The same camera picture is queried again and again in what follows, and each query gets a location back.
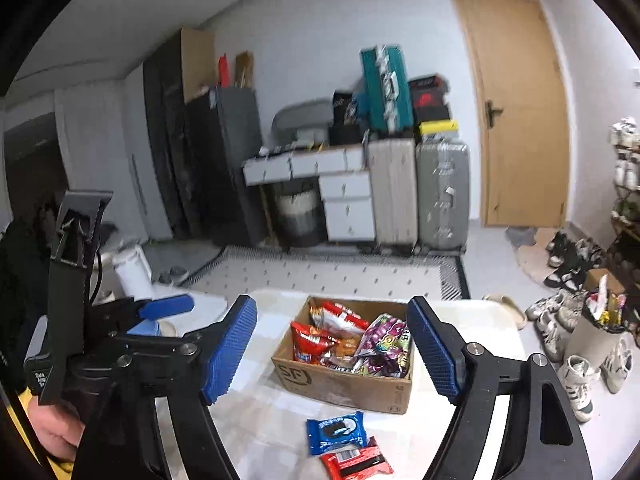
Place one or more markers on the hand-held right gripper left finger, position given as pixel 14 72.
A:
pixel 230 350

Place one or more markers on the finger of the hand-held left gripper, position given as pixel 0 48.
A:
pixel 170 306
pixel 145 329

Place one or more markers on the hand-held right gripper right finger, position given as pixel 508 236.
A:
pixel 435 350

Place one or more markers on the large red snack packet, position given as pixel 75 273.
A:
pixel 312 342

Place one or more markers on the white red-print snack packet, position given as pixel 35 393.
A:
pixel 340 316

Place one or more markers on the blue cookie packet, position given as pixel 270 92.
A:
pixel 335 432

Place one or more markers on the red black cookie packet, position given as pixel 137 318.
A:
pixel 357 462

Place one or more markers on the person's left forearm yellow sleeve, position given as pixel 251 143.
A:
pixel 61 466

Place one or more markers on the person's left hand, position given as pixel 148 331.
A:
pixel 55 425

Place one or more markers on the white air purifier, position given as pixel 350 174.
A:
pixel 132 275

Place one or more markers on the black jacket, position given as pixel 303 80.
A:
pixel 20 270

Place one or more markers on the beige slipper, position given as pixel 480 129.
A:
pixel 507 307

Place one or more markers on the white wardrobe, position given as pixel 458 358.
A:
pixel 100 150

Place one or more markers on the grey floor mat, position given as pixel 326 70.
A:
pixel 521 236

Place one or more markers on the dark grey refrigerator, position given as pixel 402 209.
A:
pixel 225 170

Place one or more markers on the white sneaker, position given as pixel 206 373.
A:
pixel 580 390
pixel 616 367

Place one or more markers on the striped laundry basket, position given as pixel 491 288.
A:
pixel 300 215

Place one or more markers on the grey suitcase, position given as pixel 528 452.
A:
pixel 442 195

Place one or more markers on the pile of assorted shoes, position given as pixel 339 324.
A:
pixel 565 265

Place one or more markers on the white bin with items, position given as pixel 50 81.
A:
pixel 592 345

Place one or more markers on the white ribbed suitcase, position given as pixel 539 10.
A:
pixel 392 195

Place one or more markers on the white desk with drawers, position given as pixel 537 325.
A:
pixel 347 210

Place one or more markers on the dark tall wardrobe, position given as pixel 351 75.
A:
pixel 165 135

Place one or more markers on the yellow black box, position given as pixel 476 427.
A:
pixel 439 127

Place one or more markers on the grey oval mirror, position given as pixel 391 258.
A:
pixel 300 120

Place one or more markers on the red flat packet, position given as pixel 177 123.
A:
pixel 225 71

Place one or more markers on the red black shoe box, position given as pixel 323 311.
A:
pixel 430 105

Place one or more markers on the metal shoe rack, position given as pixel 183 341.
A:
pixel 627 195

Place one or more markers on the small brown cardboard box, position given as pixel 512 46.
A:
pixel 244 70

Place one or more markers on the wooden door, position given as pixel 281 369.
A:
pixel 515 110

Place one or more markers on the black printed box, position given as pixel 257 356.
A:
pixel 346 107

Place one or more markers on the teal suitcase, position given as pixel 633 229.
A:
pixel 387 87

